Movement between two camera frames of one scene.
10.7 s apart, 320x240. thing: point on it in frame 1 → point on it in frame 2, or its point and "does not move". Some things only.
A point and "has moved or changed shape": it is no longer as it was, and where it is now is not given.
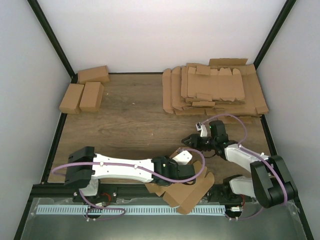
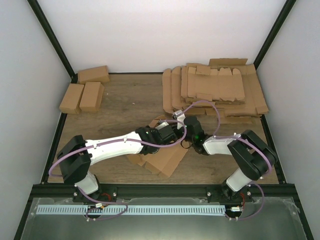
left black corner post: (41, 17) does not move
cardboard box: (91, 98) does not move
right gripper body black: (205, 145) → (189, 138)
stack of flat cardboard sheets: (224, 87) does not move
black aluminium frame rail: (124, 192) does not move
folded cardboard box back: (96, 74) does not move
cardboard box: (70, 103) does not move
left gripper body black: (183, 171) → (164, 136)
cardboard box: (184, 196) has moved or changed shape
